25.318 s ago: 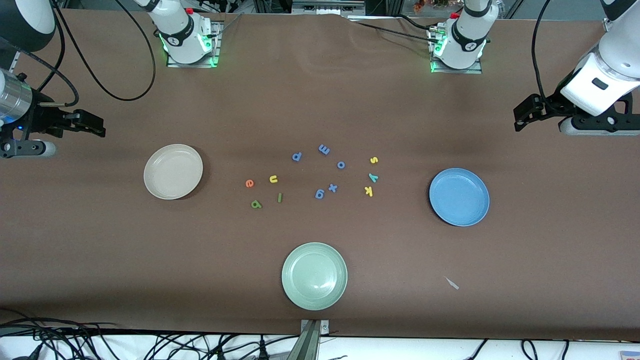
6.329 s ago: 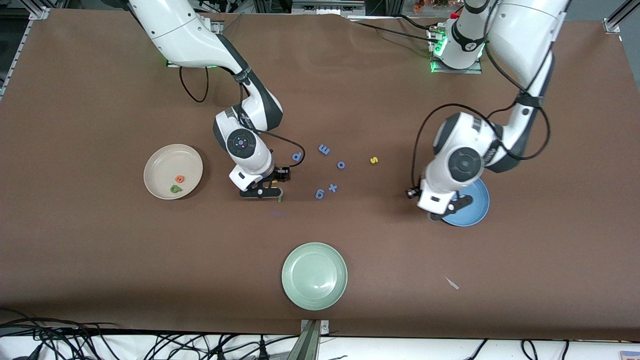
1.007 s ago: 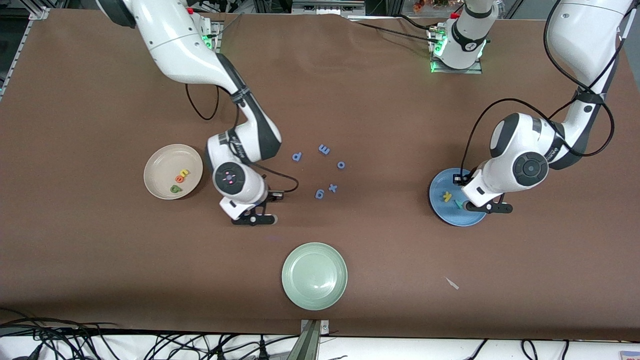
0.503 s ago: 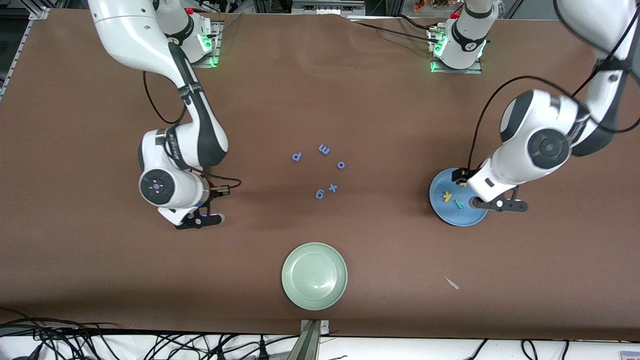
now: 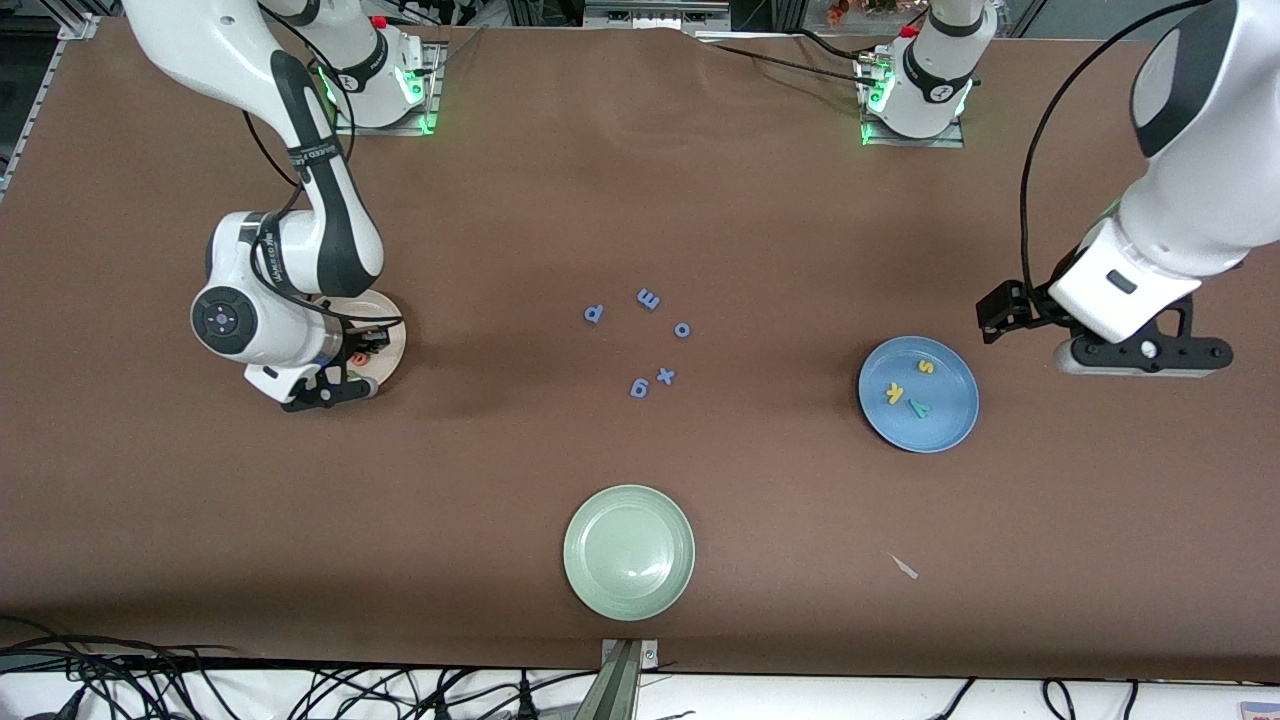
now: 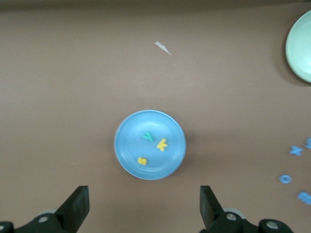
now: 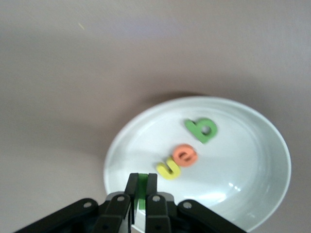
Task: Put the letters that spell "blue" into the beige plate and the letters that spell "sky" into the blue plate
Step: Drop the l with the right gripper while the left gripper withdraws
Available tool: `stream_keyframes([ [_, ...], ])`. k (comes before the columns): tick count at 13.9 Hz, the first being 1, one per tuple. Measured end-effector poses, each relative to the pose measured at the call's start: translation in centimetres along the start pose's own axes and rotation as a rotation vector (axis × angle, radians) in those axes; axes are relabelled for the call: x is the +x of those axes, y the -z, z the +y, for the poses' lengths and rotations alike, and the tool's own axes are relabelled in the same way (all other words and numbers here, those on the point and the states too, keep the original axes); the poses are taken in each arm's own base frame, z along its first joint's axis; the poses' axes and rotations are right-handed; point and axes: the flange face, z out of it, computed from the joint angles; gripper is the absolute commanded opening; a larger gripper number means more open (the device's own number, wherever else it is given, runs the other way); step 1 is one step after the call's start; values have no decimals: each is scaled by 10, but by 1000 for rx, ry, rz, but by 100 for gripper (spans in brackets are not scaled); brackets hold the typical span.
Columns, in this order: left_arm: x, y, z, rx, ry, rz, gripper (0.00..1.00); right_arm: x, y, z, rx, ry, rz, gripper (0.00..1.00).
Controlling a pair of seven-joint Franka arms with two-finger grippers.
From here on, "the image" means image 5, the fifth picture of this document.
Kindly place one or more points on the pale green plate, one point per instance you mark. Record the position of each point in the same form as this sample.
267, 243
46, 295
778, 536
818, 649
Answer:
628, 555

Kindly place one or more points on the brown table cover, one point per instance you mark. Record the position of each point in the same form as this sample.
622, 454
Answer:
640, 200

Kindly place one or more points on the blue foam letter g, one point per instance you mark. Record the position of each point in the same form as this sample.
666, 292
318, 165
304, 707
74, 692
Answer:
646, 387

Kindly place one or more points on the blue foam letter m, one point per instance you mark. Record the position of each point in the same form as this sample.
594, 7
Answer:
648, 299

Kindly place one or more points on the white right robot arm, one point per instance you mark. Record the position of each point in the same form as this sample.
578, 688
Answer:
170, 40

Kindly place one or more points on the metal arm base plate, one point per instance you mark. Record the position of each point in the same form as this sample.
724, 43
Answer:
400, 128
945, 140

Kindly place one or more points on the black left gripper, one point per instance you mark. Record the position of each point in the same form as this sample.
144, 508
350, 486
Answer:
1033, 306

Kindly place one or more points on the white paper scrap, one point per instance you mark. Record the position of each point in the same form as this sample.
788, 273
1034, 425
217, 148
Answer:
904, 567

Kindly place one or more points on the aluminium frame rail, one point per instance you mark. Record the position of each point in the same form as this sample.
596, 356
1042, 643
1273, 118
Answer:
45, 85

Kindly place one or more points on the grey metal box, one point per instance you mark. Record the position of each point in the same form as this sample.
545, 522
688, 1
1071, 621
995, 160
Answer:
650, 15

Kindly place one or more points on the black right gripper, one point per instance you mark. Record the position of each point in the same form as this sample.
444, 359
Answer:
352, 346

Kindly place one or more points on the beige plate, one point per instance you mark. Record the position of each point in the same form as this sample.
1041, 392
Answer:
392, 350

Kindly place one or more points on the blue foam letter p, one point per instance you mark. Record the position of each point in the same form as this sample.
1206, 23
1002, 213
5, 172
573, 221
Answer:
601, 312

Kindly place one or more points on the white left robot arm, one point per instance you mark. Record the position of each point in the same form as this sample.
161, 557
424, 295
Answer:
1200, 200

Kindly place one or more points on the blue plate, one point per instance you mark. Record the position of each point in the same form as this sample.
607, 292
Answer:
945, 425

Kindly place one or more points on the grey metal post bracket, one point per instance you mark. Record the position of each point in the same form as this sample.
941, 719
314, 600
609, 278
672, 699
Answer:
620, 690

